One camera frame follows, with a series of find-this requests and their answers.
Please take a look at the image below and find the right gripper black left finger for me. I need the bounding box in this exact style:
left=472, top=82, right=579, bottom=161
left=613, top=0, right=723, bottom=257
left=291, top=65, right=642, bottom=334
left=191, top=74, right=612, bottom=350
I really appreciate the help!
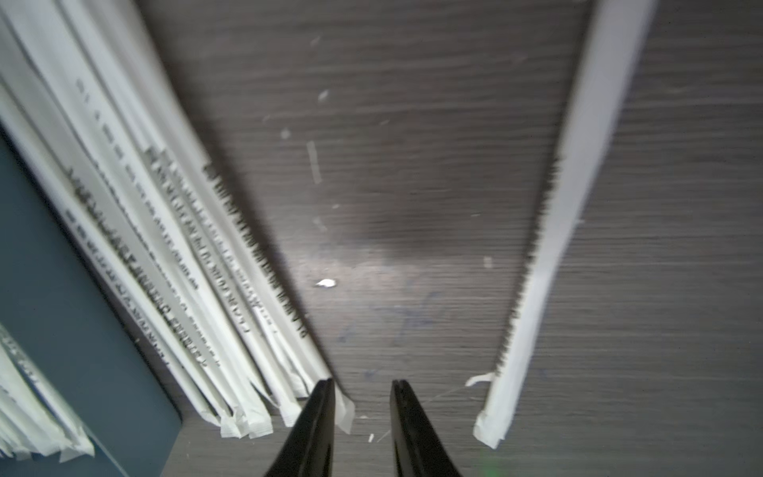
left=265, top=379, right=336, bottom=477

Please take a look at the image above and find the blue storage box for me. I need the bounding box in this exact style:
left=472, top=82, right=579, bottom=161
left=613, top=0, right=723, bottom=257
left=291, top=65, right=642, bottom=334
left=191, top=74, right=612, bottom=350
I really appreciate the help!
left=1, top=138, right=181, bottom=476

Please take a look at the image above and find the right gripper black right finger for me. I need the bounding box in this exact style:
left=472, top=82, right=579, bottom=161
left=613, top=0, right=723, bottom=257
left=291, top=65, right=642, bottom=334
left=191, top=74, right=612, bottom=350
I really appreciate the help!
left=389, top=380, right=461, bottom=477

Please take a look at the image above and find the white paper-wrapped straw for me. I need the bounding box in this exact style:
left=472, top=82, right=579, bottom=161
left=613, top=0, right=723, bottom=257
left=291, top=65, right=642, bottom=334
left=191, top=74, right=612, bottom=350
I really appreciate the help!
left=1, top=1, right=272, bottom=438
left=473, top=1, right=658, bottom=449
left=1, top=329, right=95, bottom=463
left=63, top=1, right=331, bottom=398
left=1, top=89, right=223, bottom=427
left=1, top=1, right=305, bottom=437

